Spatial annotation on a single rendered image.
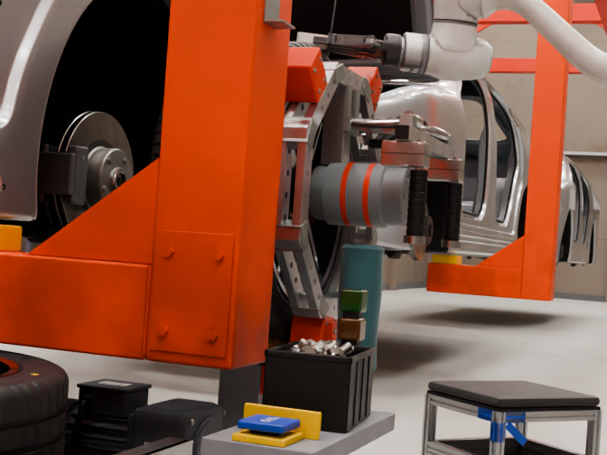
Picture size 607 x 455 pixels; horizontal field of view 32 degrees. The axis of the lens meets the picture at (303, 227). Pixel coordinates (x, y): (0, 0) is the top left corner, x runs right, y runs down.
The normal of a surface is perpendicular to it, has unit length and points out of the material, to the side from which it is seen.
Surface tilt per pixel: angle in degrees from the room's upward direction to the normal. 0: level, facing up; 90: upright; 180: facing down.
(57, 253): 90
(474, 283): 90
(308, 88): 135
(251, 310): 90
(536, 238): 90
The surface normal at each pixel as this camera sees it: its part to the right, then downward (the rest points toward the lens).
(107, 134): 0.94, 0.06
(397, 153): -0.34, -0.04
